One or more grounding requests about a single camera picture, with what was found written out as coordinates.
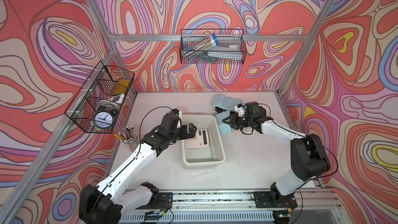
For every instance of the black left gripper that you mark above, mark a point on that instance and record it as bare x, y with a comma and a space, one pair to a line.
191, 132

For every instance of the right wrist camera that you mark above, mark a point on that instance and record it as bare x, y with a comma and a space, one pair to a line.
240, 109

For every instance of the white plastic storage box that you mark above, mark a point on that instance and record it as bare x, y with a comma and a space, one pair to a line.
205, 150

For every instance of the yellow item in basket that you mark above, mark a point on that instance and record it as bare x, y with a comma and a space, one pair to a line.
120, 87

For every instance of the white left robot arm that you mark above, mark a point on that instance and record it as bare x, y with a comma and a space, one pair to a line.
107, 202

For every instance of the pink calculator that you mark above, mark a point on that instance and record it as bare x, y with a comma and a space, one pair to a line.
184, 110
237, 133

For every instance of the grey white box in basket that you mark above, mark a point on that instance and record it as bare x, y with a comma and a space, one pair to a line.
227, 49

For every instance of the white device in basket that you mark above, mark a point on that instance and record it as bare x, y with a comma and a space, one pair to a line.
118, 99

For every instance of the pink calculator face up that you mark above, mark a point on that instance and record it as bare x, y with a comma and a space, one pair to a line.
200, 141

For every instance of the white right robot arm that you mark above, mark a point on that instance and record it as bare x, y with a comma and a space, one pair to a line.
308, 158

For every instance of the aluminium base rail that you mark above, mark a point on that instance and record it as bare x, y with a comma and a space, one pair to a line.
314, 206

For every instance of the clear pen cup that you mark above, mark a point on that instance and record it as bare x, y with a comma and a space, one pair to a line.
128, 136

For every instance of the clear tube of pencils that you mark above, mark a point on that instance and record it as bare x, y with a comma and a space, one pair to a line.
194, 47

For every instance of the black wire basket left wall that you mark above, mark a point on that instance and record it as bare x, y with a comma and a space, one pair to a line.
94, 93

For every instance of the black alarm clock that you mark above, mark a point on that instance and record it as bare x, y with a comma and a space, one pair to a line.
105, 118

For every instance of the black calculator under blue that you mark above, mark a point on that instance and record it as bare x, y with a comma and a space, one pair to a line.
220, 110

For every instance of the black wire basket wall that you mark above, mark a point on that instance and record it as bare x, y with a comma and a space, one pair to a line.
94, 93
222, 34

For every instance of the light blue calculator upside down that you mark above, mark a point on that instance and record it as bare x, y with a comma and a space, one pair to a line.
226, 103

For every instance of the black wire basket back wall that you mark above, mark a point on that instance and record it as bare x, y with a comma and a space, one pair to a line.
222, 34

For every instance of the green circuit board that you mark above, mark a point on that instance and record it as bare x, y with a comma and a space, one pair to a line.
152, 216

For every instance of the light blue calculator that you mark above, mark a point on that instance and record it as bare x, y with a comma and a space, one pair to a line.
223, 127
226, 103

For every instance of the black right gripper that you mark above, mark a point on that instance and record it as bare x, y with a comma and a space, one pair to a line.
233, 120

